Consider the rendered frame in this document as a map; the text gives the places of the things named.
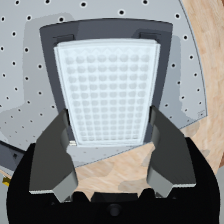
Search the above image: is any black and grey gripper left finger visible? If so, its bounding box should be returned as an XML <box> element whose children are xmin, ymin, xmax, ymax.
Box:
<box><xmin>6</xmin><ymin>108</ymin><xmax>78</xmax><ymax>224</ymax></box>

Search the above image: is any clear rectangular plastic lid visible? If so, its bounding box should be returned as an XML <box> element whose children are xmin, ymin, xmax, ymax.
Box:
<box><xmin>54</xmin><ymin>41</ymin><xmax>161</xmax><ymax>147</ymax></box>

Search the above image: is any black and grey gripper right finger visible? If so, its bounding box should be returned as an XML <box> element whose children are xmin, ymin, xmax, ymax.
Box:
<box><xmin>146</xmin><ymin>105</ymin><xmax>220</xmax><ymax>224</ymax></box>

